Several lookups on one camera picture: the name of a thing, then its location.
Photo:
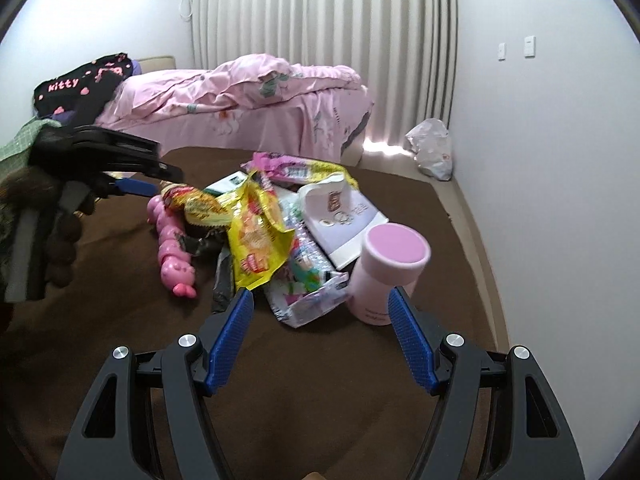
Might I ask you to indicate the white plastic bag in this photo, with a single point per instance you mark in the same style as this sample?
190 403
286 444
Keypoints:
430 147

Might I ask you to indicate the beige bed headboard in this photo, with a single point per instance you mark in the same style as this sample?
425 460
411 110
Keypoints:
157 62

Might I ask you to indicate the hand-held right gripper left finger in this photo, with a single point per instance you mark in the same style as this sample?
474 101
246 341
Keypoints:
230 340

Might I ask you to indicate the white pleated curtain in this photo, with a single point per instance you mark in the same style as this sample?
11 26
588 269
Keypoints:
325 15

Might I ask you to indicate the pink caterpillar toy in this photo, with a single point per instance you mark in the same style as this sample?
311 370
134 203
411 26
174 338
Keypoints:
172 255

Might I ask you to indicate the person's left hand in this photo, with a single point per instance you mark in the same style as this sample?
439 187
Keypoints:
65 255

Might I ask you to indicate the colourful clear plastic packet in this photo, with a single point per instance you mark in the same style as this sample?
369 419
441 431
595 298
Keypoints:
310 285

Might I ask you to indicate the pink cylinder container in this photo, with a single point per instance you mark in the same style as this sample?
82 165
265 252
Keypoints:
385 270

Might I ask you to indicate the green white packet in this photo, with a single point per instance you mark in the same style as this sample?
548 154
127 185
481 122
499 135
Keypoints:
225 185

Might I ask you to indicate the green striped cloth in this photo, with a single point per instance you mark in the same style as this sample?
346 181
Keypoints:
20 140

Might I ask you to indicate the yellow snack bag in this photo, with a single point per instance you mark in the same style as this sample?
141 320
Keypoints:
257 240

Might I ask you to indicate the black plastic wrapper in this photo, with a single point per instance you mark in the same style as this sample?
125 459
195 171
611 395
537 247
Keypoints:
222 280

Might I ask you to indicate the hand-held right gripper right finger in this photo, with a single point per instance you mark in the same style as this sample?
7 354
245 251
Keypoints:
410 340

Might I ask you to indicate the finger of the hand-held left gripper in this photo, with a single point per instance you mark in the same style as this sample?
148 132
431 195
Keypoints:
167 171
137 187

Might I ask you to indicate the pink floral quilt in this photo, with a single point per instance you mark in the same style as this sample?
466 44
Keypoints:
225 100

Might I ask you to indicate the red yellow snack packet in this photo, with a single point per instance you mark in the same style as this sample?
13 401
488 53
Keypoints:
200 207

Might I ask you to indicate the black pink patterned pillow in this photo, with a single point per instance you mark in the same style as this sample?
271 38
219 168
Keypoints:
80 85

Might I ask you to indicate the pink yellow candy packet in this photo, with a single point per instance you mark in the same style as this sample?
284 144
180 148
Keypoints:
295 167

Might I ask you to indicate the white wall switch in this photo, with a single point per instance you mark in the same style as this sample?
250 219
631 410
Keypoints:
502 51
530 45

